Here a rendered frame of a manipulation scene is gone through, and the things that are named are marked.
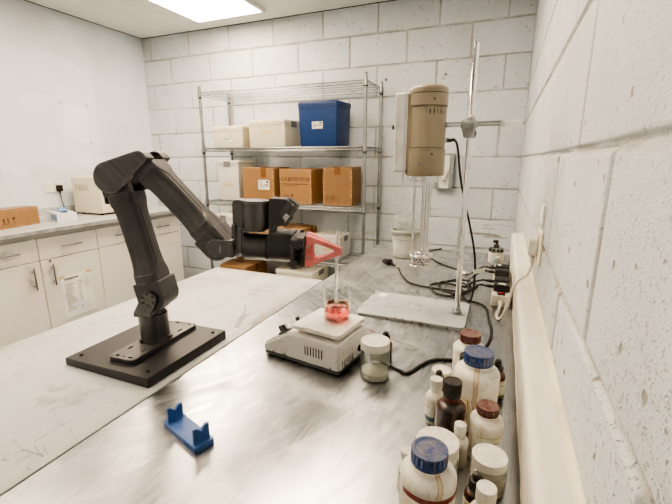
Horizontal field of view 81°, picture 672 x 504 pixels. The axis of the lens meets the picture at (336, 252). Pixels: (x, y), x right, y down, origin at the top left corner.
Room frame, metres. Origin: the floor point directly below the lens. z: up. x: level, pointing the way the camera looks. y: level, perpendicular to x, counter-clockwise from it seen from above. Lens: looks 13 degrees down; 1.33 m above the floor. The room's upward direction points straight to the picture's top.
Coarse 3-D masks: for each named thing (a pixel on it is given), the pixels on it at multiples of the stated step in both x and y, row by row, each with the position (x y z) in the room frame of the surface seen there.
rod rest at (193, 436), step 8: (168, 408) 0.57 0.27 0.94; (176, 408) 0.58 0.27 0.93; (168, 416) 0.57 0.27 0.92; (176, 416) 0.58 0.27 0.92; (184, 416) 0.59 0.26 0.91; (168, 424) 0.57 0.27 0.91; (176, 424) 0.57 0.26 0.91; (184, 424) 0.57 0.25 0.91; (192, 424) 0.57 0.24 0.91; (208, 424) 0.54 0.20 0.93; (176, 432) 0.55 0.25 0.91; (184, 432) 0.55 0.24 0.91; (192, 432) 0.52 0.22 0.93; (200, 432) 0.53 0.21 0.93; (208, 432) 0.54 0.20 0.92; (184, 440) 0.53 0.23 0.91; (192, 440) 0.53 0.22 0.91; (200, 440) 0.53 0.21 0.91; (208, 440) 0.53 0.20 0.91; (192, 448) 0.52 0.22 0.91; (200, 448) 0.52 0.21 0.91
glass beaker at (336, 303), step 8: (328, 288) 0.84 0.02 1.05; (344, 288) 0.85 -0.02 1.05; (328, 296) 0.80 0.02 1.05; (336, 296) 0.79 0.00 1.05; (344, 296) 0.80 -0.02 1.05; (328, 304) 0.80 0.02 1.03; (336, 304) 0.79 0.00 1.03; (344, 304) 0.80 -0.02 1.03; (328, 312) 0.80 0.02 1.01; (336, 312) 0.79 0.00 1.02; (344, 312) 0.80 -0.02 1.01; (328, 320) 0.80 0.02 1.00; (336, 320) 0.79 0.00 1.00; (344, 320) 0.80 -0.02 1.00
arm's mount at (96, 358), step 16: (112, 336) 0.89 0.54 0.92; (128, 336) 0.88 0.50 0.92; (192, 336) 0.88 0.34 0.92; (208, 336) 0.87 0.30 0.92; (224, 336) 0.90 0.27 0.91; (80, 352) 0.80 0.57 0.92; (96, 352) 0.80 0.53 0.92; (112, 352) 0.80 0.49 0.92; (160, 352) 0.80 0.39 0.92; (176, 352) 0.80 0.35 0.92; (192, 352) 0.80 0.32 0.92; (80, 368) 0.76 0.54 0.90; (96, 368) 0.74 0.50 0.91; (112, 368) 0.73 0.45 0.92; (128, 368) 0.73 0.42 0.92; (144, 368) 0.73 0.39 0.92; (160, 368) 0.73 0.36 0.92; (176, 368) 0.76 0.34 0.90; (144, 384) 0.69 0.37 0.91
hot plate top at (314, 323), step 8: (320, 312) 0.86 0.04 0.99; (304, 320) 0.82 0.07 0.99; (312, 320) 0.82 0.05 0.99; (320, 320) 0.82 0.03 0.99; (352, 320) 0.82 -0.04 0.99; (360, 320) 0.82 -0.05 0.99; (296, 328) 0.79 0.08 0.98; (304, 328) 0.78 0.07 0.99; (312, 328) 0.77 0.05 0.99; (320, 328) 0.77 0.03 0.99; (328, 328) 0.77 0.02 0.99; (336, 328) 0.77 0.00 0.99; (344, 328) 0.77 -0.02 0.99; (352, 328) 0.78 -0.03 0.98; (328, 336) 0.75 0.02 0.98; (336, 336) 0.74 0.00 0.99
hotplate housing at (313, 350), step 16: (288, 336) 0.79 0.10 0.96; (304, 336) 0.78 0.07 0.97; (320, 336) 0.77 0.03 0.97; (352, 336) 0.78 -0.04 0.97; (272, 352) 0.82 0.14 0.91; (288, 352) 0.79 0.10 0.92; (304, 352) 0.77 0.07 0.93; (320, 352) 0.75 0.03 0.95; (336, 352) 0.73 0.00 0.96; (352, 352) 0.78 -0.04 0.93; (320, 368) 0.75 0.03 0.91; (336, 368) 0.73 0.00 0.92
